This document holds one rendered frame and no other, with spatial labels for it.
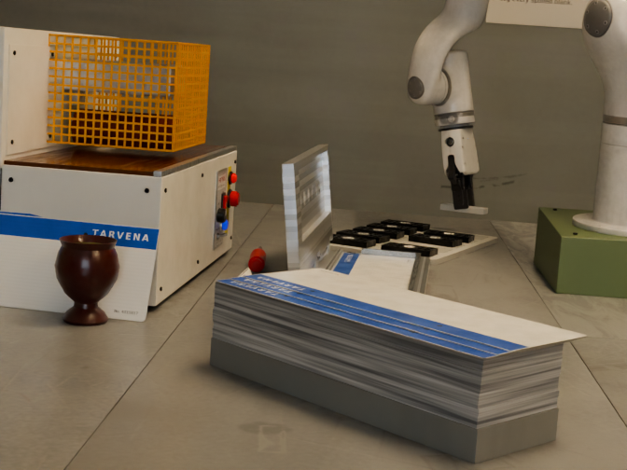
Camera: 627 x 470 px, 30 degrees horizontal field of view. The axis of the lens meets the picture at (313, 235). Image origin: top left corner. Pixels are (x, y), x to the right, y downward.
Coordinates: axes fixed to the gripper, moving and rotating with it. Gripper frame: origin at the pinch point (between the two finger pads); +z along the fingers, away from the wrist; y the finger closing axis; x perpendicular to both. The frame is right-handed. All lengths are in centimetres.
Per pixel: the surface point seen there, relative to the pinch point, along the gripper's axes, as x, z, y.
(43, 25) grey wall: 176, -70, 88
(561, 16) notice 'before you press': 14, -51, 156
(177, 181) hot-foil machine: 9, -11, -95
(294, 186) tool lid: -6, -8, -89
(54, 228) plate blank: 21, -7, -110
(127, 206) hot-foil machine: 11, -8, -106
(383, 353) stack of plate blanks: -37, 9, -133
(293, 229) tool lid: -5, -2, -89
